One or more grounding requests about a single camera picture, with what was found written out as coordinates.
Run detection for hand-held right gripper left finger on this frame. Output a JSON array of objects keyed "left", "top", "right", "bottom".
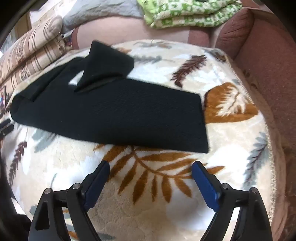
[{"left": 28, "top": 160, "right": 111, "bottom": 241}]

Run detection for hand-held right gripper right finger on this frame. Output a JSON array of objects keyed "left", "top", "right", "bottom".
[{"left": 192, "top": 161, "right": 273, "bottom": 241}]

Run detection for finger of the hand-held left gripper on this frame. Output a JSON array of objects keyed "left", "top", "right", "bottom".
[{"left": 0, "top": 118, "right": 15, "bottom": 140}]

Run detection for black pants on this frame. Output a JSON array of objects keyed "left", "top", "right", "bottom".
[{"left": 10, "top": 40, "right": 210, "bottom": 154}]

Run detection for leaf print fleece blanket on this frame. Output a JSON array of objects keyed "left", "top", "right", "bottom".
[{"left": 0, "top": 39, "right": 281, "bottom": 241}]

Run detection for dark cloth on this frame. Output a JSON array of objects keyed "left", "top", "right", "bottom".
[{"left": 0, "top": 158, "right": 31, "bottom": 241}]

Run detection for striped floral pillow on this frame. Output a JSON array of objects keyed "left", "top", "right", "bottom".
[{"left": 0, "top": 15, "right": 70, "bottom": 93}]

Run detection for pink sofa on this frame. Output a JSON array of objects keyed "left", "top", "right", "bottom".
[{"left": 72, "top": 5, "right": 296, "bottom": 241}]

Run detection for grey quilted blanket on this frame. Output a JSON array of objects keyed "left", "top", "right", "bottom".
[{"left": 62, "top": 0, "right": 148, "bottom": 33}]

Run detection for green patterned cloth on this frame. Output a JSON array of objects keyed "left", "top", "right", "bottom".
[{"left": 136, "top": 0, "right": 243, "bottom": 29}]

